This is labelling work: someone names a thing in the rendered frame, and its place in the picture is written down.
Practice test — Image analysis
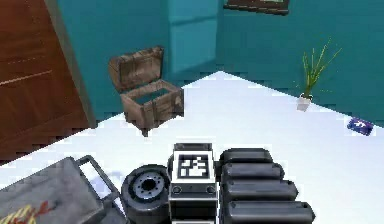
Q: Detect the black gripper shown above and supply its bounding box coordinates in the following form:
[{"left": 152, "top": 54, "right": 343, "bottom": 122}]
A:
[{"left": 120, "top": 163, "right": 172, "bottom": 224}]

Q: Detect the open brown wooden chest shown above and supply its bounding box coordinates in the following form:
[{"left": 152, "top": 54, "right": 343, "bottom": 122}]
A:
[{"left": 107, "top": 45, "right": 185, "bottom": 138}]

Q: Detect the brown wooden room door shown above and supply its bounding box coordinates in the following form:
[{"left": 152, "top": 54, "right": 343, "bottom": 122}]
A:
[{"left": 0, "top": 0, "right": 98, "bottom": 165}]

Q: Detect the green house plant white pot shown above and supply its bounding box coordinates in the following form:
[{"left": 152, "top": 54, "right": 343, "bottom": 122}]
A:
[{"left": 294, "top": 38, "right": 344, "bottom": 113}]

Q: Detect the blue flat book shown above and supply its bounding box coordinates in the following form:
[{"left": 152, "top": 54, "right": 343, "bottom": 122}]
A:
[{"left": 346, "top": 116, "right": 375, "bottom": 137}]

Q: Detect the grey box with handle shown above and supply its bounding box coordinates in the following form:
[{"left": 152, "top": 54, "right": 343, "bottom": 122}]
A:
[{"left": 0, "top": 154, "right": 128, "bottom": 224}]

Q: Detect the dark framed wall picture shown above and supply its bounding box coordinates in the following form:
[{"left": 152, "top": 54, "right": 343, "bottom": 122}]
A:
[{"left": 223, "top": 0, "right": 290, "bottom": 17}]

